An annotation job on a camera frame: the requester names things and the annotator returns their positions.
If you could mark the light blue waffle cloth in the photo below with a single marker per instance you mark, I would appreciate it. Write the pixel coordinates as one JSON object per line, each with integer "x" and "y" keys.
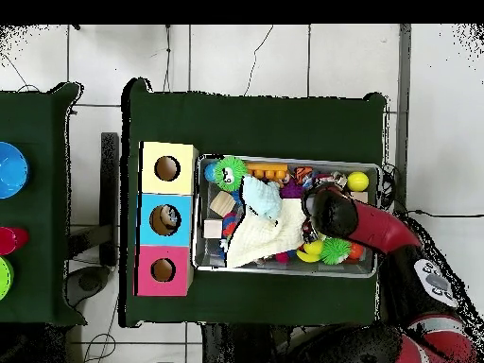
{"x": 262, "y": 198}

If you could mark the cream waffle cloth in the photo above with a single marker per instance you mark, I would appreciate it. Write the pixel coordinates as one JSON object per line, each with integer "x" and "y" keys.
{"x": 264, "y": 238}

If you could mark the crinkly clear plastic packet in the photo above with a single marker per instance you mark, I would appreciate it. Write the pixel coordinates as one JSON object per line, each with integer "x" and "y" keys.
{"x": 172, "y": 217}

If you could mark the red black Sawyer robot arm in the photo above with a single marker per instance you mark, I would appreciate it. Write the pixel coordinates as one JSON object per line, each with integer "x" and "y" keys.
{"x": 378, "y": 227}

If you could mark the wooden box with three holes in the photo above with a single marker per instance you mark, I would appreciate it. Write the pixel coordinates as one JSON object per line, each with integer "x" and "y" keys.
{"x": 181, "y": 181}

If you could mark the shallow clear mesh bin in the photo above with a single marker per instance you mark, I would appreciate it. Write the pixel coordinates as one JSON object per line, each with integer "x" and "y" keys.
{"x": 272, "y": 270}

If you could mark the wavy wooden block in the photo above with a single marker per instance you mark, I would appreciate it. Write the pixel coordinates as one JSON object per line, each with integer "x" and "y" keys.
{"x": 222, "y": 203}

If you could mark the orange toy brick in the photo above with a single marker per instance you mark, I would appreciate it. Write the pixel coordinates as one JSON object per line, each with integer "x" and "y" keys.
{"x": 266, "y": 169}

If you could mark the wooden cube block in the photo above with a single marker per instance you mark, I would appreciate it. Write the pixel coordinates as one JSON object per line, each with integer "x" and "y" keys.
{"x": 213, "y": 228}

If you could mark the purple spiky ball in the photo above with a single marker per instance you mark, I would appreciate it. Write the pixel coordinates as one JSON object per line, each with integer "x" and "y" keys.
{"x": 291, "y": 191}

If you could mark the orange black striped ball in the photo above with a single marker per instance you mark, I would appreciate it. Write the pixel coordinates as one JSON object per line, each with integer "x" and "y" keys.
{"x": 303, "y": 174}

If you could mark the small green puffer ball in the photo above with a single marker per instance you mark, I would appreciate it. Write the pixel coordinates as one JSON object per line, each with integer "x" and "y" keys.
{"x": 335, "y": 251}

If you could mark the yellow ball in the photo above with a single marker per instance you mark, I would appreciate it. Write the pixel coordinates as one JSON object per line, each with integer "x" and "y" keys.
{"x": 357, "y": 181}

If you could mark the black robot stand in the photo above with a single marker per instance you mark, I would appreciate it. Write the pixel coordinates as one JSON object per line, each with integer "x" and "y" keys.
{"x": 234, "y": 344}

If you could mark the grey rounded base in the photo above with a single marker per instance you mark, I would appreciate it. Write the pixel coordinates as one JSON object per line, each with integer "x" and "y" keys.
{"x": 89, "y": 283}

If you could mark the dark green side table cloth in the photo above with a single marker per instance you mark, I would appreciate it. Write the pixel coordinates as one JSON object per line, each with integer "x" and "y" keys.
{"x": 34, "y": 211}

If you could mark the blue bowl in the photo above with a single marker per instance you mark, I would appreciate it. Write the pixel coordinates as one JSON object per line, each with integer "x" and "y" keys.
{"x": 11, "y": 170}

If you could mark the red toy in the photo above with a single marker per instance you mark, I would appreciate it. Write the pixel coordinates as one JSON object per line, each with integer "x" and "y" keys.
{"x": 11, "y": 241}

